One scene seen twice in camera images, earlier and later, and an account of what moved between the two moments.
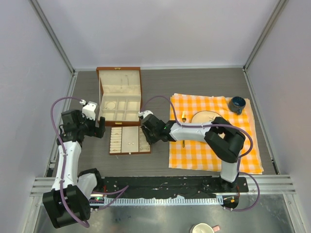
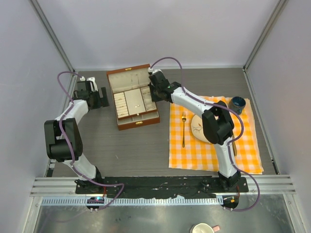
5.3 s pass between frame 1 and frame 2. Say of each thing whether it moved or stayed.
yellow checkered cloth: stayed
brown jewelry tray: moved
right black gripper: moved
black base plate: stayed
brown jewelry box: moved
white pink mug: stayed
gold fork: stayed
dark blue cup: stayed
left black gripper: moved
